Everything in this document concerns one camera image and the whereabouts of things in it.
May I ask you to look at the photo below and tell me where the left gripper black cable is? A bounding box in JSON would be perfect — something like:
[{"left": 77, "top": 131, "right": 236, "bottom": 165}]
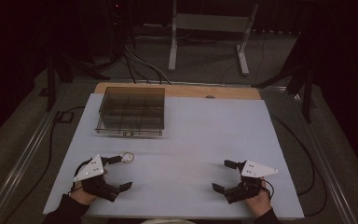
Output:
[{"left": 70, "top": 159, "right": 91, "bottom": 194}]

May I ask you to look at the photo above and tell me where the white metal stand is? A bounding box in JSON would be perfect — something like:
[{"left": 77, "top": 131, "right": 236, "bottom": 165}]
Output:
[{"left": 167, "top": 0, "right": 260, "bottom": 77}]

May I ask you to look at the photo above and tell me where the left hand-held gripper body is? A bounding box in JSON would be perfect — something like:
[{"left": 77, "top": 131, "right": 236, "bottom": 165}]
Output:
[{"left": 73, "top": 154, "right": 121, "bottom": 203}]

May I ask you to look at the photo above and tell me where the silver bracelet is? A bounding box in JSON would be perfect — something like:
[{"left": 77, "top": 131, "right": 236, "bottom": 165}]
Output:
[{"left": 118, "top": 150, "right": 135, "bottom": 164}]

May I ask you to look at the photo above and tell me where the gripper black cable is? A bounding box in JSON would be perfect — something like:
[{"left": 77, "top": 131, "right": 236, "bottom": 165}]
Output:
[
  {"left": 260, "top": 178, "right": 276, "bottom": 201},
  {"left": 70, "top": 159, "right": 91, "bottom": 194}
]

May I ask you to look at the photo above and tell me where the clear dark compartment box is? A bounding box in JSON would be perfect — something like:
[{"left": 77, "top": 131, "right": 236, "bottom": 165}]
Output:
[{"left": 94, "top": 86, "right": 166, "bottom": 137}]

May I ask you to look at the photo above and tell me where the white table mat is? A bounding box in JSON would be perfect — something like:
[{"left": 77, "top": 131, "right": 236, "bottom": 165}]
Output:
[{"left": 42, "top": 92, "right": 306, "bottom": 220}]

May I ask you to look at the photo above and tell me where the person's left hand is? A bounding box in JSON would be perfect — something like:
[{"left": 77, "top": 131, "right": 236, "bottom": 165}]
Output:
[{"left": 70, "top": 181, "right": 98, "bottom": 206}]

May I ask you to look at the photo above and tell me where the pale round thing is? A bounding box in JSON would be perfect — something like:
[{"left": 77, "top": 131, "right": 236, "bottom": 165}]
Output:
[{"left": 140, "top": 217, "right": 198, "bottom": 224}]

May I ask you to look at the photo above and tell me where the person's right hand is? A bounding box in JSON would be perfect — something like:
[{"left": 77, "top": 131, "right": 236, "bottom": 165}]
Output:
[{"left": 245, "top": 176, "right": 273, "bottom": 218}]

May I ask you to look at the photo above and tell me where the aluminium floor rail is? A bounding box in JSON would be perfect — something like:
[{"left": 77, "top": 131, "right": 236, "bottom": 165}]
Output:
[
  {"left": 287, "top": 90, "right": 358, "bottom": 224},
  {"left": 0, "top": 82, "right": 76, "bottom": 224}
]

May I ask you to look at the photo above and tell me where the black floor cable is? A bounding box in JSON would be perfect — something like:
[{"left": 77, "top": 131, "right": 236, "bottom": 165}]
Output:
[
  {"left": 0, "top": 105, "right": 87, "bottom": 224},
  {"left": 269, "top": 112, "right": 329, "bottom": 217}
]

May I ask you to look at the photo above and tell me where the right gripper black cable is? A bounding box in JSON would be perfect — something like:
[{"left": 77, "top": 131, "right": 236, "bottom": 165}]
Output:
[{"left": 260, "top": 178, "right": 276, "bottom": 201}]

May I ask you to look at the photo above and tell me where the bundle of floor cables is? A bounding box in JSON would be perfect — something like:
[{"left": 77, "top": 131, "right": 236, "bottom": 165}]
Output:
[{"left": 122, "top": 43, "right": 172, "bottom": 86}]

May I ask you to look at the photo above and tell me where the black stand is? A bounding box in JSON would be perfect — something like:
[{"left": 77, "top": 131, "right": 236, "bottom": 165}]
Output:
[
  {"left": 251, "top": 31, "right": 316, "bottom": 124},
  {"left": 45, "top": 36, "right": 111, "bottom": 113}
]

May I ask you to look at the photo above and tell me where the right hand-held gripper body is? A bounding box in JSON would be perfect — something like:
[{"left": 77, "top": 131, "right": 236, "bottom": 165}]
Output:
[{"left": 224, "top": 160, "right": 279, "bottom": 204}]

